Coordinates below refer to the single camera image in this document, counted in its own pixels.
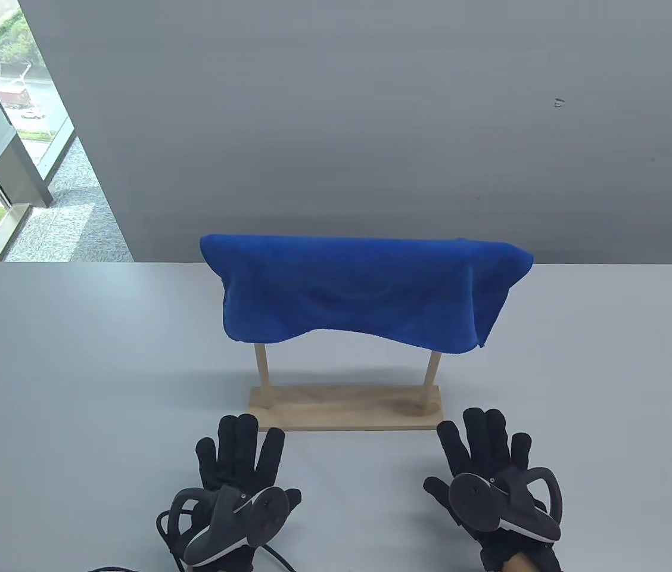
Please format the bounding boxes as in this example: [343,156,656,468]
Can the person's right hand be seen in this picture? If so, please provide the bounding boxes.
[423,408,563,572]

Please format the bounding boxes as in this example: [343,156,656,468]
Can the person's left hand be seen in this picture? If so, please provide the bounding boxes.
[184,414,302,572]

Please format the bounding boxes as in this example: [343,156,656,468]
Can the wooden desktop rack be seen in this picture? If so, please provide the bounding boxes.
[250,343,445,431]

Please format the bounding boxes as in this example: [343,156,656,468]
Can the blue square towel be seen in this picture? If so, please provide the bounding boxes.
[200,234,534,355]

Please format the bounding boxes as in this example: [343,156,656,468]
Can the white desktop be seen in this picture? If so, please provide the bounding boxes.
[0,262,672,572]

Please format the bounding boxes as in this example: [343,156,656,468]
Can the black round tracker controller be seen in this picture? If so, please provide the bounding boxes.
[168,486,290,567]
[449,467,563,544]

